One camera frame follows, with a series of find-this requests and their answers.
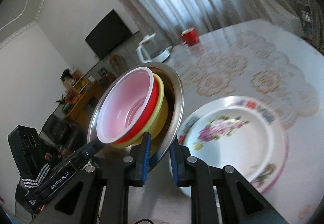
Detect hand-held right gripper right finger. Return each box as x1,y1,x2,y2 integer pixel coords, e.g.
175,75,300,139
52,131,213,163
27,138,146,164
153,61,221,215
169,142,279,224

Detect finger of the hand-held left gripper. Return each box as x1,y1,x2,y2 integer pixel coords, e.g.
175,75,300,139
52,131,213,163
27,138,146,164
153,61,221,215
68,138,107,166

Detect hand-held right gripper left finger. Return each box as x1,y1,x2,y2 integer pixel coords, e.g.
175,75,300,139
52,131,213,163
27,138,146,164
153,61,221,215
32,132,152,224

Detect white oval plate red stamps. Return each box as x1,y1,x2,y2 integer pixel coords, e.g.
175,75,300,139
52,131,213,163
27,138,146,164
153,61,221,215
169,96,284,198

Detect yellow bowl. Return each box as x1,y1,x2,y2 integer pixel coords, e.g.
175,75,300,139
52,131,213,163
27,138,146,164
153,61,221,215
110,72,169,149

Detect red plastic bowl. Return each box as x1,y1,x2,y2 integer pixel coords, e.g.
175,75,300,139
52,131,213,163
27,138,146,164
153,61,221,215
97,67,160,145

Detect stainless steel bowl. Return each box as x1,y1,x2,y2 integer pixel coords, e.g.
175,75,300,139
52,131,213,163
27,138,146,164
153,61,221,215
87,62,184,172

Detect white rose-print plate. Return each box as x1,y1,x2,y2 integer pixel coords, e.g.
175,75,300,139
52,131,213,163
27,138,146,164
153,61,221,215
181,108,275,184

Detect black sofa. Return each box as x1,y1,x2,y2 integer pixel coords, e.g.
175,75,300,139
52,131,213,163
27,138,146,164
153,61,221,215
42,114,84,154

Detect wooden cabinet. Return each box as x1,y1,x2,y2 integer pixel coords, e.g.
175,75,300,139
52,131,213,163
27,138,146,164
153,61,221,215
61,80,107,121

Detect wooden shelf with ornaments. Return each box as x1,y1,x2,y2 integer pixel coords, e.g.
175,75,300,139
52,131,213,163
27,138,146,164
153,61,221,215
61,68,89,95

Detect brown wicker chair back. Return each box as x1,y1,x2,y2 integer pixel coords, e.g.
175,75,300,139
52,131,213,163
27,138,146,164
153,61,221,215
109,54,127,73

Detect white electric glass kettle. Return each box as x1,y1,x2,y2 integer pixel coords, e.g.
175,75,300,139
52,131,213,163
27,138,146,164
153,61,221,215
136,33,174,63

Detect red mug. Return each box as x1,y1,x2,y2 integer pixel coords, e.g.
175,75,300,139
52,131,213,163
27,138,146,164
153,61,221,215
180,27,200,46

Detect black wall television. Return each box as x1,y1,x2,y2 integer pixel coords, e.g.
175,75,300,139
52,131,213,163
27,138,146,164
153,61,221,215
85,10,133,61

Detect dark bundle by wall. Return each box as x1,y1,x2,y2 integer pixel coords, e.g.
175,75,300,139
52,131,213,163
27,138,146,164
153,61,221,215
301,4,314,35

